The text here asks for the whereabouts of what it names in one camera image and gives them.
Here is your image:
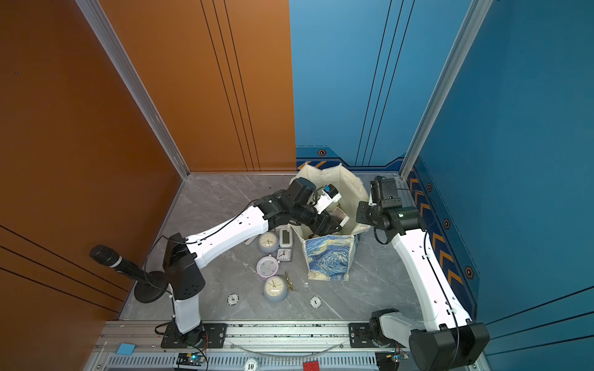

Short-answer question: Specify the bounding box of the blue sticky pad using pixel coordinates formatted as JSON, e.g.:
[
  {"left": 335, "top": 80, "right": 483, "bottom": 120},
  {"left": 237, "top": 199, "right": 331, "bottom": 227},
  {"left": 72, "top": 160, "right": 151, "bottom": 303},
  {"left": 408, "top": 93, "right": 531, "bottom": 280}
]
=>
[{"left": 116, "top": 343, "right": 136, "bottom": 356}]

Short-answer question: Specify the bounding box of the black microphone on stand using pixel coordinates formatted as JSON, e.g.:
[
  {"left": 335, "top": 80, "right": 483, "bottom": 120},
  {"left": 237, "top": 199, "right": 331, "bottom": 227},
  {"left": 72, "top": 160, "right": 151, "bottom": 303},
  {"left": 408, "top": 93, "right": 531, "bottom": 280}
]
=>
[{"left": 89, "top": 245, "right": 169, "bottom": 304}]

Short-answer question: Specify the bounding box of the cream canvas bag blue print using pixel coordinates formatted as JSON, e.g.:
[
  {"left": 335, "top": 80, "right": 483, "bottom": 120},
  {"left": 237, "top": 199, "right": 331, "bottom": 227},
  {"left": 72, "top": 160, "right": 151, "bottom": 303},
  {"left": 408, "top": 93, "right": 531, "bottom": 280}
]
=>
[{"left": 292, "top": 165, "right": 370, "bottom": 281}]

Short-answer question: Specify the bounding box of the pink round alarm clock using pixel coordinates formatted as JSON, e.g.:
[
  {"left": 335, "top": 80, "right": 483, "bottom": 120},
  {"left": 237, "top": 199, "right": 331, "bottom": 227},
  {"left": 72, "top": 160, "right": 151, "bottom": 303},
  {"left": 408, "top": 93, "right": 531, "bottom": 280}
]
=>
[{"left": 256, "top": 256, "right": 279, "bottom": 279}]

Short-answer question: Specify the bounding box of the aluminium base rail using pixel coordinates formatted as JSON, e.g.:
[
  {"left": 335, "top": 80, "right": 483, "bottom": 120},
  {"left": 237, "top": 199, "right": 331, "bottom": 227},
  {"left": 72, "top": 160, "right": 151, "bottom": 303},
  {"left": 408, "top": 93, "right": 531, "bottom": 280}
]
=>
[{"left": 85, "top": 320, "right": 417, "bottom": 370}]

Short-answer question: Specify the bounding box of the right white round marker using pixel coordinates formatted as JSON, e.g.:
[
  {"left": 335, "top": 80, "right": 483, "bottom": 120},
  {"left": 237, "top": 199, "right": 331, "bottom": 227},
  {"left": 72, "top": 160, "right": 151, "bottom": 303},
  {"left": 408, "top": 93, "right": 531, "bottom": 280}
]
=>
[{"left": 309, "top": 296, "right": 322, "bottom": 309}]

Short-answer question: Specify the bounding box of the brown rectangular mirror clock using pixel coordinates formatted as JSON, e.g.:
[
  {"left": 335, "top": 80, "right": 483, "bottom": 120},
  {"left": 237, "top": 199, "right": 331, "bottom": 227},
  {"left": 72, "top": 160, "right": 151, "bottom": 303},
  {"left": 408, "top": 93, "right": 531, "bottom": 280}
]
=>
[{"left": 244, "top": 236, "right": 258, "bottom": 245}]

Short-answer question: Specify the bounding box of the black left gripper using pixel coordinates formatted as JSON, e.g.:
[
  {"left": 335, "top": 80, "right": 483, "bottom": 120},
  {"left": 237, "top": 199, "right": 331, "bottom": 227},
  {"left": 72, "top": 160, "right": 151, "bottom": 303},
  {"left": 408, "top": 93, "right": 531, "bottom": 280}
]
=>
[{"left": 291, "top": 202, "right": 345, "bottom": 237}]

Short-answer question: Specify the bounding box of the white number ten tag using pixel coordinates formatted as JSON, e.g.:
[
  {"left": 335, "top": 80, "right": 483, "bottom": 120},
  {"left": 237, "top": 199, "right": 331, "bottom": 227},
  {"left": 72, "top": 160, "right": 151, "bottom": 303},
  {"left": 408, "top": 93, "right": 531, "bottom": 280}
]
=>
[{"left": 244, "top": 358, "right": 261, "bottom": 371}]

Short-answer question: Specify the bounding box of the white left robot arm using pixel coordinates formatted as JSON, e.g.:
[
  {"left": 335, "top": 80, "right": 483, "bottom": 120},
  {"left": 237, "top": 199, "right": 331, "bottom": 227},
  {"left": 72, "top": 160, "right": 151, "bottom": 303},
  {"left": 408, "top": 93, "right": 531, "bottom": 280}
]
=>
[{"left": 162, "top": 178, "right": 342, "bottom": 346}]

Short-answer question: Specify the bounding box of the white round marker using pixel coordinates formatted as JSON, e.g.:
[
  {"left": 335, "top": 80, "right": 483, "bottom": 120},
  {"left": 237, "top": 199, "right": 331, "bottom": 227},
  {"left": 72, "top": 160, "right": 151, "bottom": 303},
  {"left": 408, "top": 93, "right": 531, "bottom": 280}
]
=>
[
  {"left": 309, "top": 296, "right": 322, "bottom": 309},
  {"left": 227, "top": 293, "right": 239, "bottom": 306}
]

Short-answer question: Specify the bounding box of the green circuit board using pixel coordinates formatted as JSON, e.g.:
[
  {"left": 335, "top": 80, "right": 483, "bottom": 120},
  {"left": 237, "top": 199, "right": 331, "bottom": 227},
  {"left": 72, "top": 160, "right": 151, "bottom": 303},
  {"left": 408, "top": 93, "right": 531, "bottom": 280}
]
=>
[{"left": 176, "top": 352, "right": 207, "bottom": 370}]

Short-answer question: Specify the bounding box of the blue beige-face alarm clock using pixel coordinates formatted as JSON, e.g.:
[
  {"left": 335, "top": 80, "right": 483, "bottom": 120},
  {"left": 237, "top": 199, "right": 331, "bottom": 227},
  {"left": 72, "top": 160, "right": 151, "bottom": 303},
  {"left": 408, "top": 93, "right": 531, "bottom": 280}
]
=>
[{"left": 263, "top": 276, "right": 289, "bottom": 303}]

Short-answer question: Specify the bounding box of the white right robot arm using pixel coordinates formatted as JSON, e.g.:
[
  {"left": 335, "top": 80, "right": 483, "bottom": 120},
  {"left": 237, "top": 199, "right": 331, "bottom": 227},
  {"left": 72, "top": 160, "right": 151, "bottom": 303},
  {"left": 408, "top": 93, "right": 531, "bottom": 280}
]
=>
[{"left": 357, "top": 176, "right": 490, "bottom": 370}]

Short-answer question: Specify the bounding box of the left white round marker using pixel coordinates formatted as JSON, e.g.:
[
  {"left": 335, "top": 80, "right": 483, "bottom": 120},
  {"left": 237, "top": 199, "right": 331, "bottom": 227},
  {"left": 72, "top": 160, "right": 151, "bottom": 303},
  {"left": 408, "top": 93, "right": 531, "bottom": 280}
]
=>
[{"left": 227, "top": 293, "right": 239, "bottom": 306}]

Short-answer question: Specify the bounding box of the grey rectangular clock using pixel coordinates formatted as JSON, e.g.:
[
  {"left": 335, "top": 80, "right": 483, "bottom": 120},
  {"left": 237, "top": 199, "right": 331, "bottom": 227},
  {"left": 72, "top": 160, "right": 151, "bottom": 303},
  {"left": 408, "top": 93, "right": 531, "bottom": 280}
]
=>
[{"left": 330, "top": 207, "right": 350, "bottom": 228}]

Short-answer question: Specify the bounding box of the red block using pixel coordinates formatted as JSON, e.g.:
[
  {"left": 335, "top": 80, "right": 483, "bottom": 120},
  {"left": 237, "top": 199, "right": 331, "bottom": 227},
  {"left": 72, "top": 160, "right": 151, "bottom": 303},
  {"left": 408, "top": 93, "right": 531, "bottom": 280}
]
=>
[{"left": 303, "top": 361, "right": 320, "bottom": 371}]

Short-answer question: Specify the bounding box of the small white digital clock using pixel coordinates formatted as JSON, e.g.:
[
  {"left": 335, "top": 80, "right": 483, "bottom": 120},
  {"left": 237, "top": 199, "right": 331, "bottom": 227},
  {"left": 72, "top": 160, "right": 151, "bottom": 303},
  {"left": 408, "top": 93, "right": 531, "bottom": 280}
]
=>
[{"left": 278, "top": 226, "right": 293, "bottom": 248}]

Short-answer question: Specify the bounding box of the small black square clock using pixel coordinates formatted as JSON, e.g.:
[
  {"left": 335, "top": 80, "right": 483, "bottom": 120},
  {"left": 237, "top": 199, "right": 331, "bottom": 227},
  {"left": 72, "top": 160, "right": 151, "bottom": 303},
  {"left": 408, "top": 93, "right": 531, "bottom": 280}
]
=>
[{"left": 276, "top": 248, "right": 292, "bottom": 262}]

